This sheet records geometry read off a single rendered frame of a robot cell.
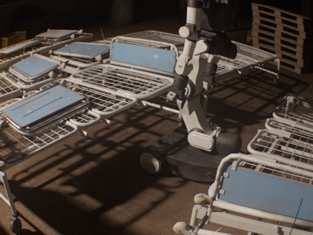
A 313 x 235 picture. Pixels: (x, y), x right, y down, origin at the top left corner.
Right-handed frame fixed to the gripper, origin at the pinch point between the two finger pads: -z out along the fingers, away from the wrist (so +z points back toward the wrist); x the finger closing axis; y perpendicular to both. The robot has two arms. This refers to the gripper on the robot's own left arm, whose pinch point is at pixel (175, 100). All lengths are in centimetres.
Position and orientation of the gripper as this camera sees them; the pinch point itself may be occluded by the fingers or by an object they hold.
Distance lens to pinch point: 254.3
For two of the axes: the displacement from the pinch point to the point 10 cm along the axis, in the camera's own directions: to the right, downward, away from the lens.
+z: 2.2, -8.6, -4.6
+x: -8.1, -4.3, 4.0
